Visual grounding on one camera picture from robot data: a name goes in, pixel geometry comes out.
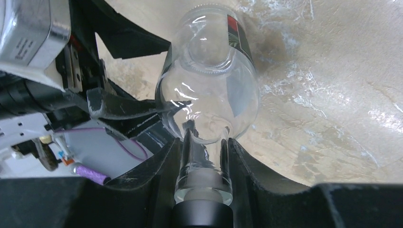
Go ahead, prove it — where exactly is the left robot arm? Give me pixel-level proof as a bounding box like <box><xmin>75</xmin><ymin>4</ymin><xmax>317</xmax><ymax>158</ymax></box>
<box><xmin>0</xmin><ymin>0</ymin><xmax>170</xmax><ymax>178</ymax></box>

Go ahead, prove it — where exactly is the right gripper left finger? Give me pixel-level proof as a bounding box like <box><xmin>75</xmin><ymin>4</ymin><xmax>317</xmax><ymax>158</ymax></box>
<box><xmin>0</xmin><ymin>139</ymin><xmax>181</xmax><ymax>228</ymax></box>

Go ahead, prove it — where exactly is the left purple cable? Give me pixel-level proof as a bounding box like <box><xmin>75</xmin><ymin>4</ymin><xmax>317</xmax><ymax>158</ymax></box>
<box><xmin>74</xmin><ymin>127</ymin><xmax>149</xmax><ymax>186</ymax></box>

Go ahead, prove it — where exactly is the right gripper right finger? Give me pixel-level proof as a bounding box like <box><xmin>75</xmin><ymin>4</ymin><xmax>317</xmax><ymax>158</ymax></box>
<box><xmin>229</xmin><ymin>139</ymin><xmax>403</xmax><ymax>228</ymax></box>

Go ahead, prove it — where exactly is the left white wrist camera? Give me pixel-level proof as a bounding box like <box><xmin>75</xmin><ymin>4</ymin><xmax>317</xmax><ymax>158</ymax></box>
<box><xmin>0</xmin><ymin>0</ymin><xmax>71</xmax><ymax>91</ymax></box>

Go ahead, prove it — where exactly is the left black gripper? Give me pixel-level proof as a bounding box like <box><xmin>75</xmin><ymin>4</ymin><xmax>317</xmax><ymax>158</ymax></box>
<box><xmin>53</xmin><ymin>0</ymin><xmax>192</xmax><ymax>120</ymax></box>

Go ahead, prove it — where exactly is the clear bottle white cap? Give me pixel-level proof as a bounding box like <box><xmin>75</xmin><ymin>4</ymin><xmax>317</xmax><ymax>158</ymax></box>
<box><xmin>155</xmin><ymin>3</ymin><xmax>259</xmax><ymax>228</ymax></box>

